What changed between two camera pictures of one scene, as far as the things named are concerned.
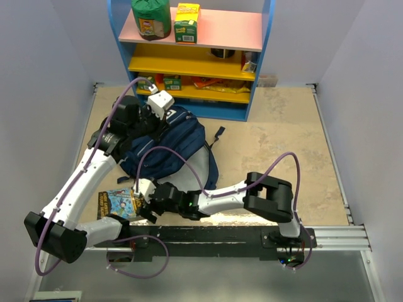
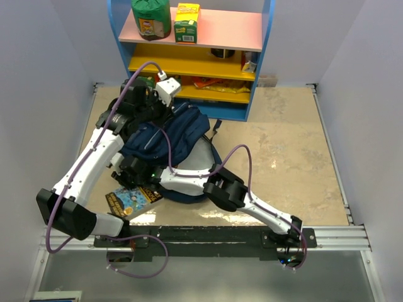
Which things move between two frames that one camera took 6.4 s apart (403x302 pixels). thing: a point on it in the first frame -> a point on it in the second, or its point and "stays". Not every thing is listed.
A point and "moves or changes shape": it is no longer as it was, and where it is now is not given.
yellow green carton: x=187 y=14 stays
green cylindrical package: x=152 y=17 stays
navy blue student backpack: x=181 y=131 moves or changes shape
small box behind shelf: x=267 y=80 stays
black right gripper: x=147 y=213 -> x=122 y=179
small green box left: x=144 y=85 stays
